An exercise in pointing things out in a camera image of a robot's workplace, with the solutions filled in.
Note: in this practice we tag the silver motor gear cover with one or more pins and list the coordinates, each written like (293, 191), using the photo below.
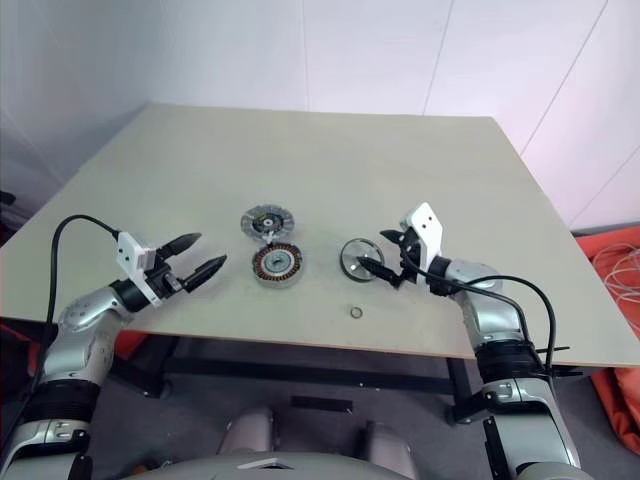
(267, 222)

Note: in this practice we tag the grey robot torso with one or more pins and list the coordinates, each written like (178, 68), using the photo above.
(275, 467)

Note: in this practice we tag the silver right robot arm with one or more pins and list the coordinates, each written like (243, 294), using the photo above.
(492, 315)

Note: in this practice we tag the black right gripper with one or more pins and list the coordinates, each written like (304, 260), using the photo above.
(409, 255)

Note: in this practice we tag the black object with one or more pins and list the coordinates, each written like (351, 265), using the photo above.
(5, 205)

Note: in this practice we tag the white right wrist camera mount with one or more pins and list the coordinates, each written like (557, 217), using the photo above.
(427, 225)

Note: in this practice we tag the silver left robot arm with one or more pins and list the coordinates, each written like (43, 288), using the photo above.
(75, 320)

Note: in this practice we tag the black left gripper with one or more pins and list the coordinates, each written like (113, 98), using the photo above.
(162, 280)

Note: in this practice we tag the round metal cover plate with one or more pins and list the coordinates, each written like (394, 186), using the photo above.
(352, 260)

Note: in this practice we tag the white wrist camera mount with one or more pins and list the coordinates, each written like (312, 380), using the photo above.
(127, 255)
(427, 225)

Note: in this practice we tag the orange bean bag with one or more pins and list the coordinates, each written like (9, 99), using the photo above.
(620, 400)

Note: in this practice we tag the motor stator with copper windings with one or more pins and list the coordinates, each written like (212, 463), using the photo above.
(277, 262)

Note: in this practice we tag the black metal table frame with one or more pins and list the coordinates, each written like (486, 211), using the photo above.
(300, 372)

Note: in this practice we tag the grey rounded shape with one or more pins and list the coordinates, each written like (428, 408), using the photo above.
(247, 430)
(385, 445)

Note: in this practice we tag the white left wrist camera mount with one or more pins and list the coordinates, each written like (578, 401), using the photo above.
(127, 255)

